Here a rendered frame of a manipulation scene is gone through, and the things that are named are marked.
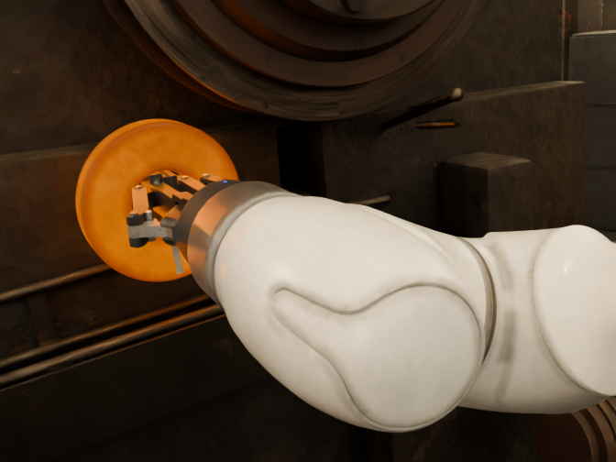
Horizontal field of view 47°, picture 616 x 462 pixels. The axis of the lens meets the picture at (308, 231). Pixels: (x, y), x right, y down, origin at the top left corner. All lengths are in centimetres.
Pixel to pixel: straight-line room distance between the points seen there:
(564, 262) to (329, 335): 16
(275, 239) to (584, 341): 18
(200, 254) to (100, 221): 23
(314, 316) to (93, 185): 37
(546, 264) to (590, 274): 2
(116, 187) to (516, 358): 39
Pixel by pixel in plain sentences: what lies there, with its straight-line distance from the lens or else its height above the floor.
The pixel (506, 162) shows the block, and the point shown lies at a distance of 90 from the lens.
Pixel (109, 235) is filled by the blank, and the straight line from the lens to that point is 67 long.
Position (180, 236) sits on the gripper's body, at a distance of 51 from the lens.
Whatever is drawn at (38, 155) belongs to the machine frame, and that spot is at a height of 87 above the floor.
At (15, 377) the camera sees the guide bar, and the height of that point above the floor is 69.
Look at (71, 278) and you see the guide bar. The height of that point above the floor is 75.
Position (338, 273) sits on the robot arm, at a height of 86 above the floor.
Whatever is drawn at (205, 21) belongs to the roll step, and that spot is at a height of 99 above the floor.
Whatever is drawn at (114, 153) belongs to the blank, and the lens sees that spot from 65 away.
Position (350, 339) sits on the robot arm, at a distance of 31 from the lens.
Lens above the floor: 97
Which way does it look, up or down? 15 degrees down
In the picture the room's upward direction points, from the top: 5 degrees counter-clockwise
